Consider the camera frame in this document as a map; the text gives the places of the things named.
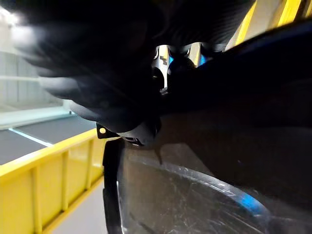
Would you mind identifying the yellow metal shelf upright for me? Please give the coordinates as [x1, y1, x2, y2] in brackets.
[224, 0, 312, 52]

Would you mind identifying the right robot hand black cloth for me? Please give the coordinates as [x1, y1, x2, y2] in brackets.
[0, 0, 258, 147]

